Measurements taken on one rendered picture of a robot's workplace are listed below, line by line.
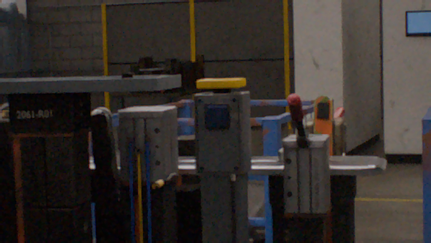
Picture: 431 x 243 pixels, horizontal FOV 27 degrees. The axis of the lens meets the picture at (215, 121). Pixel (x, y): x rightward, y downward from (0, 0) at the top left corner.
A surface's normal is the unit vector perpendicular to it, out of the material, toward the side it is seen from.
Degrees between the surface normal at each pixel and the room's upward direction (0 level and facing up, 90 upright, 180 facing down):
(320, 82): 90
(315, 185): 90
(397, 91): 90
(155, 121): 90
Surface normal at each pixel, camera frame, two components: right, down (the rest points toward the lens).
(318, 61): -0.33, 0.08
